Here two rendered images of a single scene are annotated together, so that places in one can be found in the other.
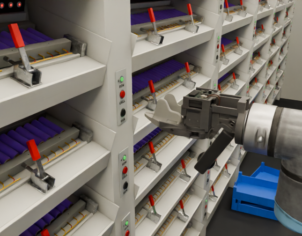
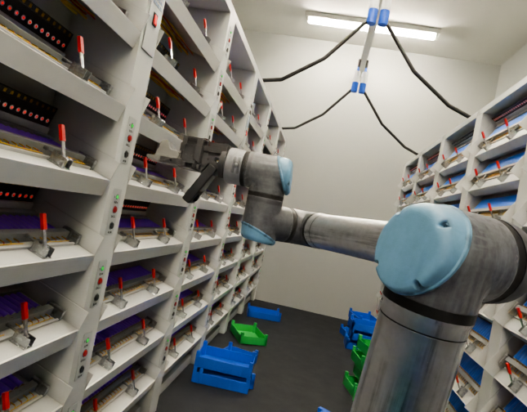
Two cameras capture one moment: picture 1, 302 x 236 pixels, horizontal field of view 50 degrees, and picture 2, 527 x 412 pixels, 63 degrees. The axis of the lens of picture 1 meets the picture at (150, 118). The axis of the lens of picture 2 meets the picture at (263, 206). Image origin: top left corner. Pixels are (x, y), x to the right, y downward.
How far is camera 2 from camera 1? 0.61 m
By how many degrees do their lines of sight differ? 30
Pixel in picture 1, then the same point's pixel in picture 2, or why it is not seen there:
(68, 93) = (98, 105)
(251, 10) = not seen: hidden behind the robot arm
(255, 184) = (221, 357)
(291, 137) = (255, 163)
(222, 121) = (210, 158)
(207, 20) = not seen: hidden behind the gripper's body
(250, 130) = (230, 158)
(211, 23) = not seen: hidden behind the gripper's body
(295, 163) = (256, 182)
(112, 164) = (108, 193)
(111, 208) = (95, 239)
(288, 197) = (251, 210)
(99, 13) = (129, 67)
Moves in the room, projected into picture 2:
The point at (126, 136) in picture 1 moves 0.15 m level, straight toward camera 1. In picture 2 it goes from (122, 179) to (130, 179)
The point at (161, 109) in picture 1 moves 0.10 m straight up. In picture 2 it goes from (163, 148) to (171, 109)
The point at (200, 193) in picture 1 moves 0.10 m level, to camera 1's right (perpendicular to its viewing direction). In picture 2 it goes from (163, 327) to (187, 329)
